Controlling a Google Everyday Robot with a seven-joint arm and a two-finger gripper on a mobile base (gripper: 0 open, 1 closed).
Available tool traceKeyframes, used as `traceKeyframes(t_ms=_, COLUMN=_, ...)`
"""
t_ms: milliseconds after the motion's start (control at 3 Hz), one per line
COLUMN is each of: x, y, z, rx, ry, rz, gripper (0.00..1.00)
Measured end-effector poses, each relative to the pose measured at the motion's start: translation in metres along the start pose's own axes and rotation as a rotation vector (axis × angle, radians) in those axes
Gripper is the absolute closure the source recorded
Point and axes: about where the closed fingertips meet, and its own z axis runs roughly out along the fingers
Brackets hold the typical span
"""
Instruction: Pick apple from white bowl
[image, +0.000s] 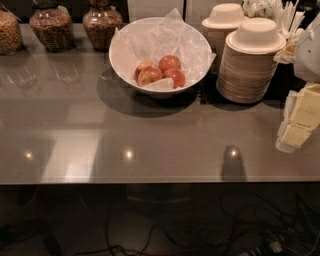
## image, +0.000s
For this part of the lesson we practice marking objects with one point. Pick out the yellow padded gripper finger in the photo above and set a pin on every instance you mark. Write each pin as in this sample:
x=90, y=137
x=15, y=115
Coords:
x=290, y=138

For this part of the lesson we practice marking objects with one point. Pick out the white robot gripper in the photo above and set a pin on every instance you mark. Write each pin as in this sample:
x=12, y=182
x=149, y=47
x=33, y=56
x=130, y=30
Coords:
x=308, y=58

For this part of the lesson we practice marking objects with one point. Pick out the red apple front right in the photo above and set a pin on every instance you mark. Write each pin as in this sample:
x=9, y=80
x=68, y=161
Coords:
x=177, y=76

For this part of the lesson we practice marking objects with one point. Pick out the white ceramic bowl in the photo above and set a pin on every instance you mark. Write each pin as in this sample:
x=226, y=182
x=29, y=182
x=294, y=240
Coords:
x=121, y=63

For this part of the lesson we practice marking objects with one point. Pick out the red-yellow apple front left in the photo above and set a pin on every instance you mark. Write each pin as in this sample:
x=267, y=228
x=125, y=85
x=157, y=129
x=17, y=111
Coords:
x=149, y=75

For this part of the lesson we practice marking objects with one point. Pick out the red apple back left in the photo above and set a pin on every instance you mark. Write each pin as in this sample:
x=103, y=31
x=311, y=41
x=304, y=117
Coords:
x=142, y=65

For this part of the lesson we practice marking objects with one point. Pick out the white paper bowl liner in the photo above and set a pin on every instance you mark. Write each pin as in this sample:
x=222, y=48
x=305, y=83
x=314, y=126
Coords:
x=156, y=36

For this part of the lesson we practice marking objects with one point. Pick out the black mesh mat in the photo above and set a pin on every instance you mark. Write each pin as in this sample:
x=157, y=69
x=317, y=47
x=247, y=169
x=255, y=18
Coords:
x=283, y=81

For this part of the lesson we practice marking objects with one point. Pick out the front stack of paper bowls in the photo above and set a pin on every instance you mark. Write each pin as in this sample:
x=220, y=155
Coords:
x=248, y=64

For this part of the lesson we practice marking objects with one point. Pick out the stack of paper bowls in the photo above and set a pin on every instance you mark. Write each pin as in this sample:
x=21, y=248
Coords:
x=223, y=19
x=248, y=64

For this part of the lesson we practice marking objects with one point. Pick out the white plastic cutlery bunch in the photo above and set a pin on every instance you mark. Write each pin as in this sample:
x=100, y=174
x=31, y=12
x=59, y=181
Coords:
x=283, y=13

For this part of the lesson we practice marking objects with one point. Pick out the rear stack of paper bowls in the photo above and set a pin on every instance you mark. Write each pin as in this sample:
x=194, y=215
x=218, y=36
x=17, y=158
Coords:
x=223, y=19

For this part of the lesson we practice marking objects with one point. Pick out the right glass jar of cereal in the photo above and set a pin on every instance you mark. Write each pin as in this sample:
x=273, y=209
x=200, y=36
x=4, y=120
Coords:
x=100, y=23

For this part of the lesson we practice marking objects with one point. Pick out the glass jar of cereal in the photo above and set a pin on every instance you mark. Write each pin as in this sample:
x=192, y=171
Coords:
x=100, y=23
x=10, y=32
x=52, y=24

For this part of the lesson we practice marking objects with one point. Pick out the middle glass jar of cereal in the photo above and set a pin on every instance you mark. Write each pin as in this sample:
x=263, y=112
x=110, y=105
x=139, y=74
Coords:
x=52, y=24

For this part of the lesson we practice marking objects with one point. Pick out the left glass jar of cereal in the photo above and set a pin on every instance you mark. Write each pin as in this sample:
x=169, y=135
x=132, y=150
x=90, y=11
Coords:
x=10, y=32

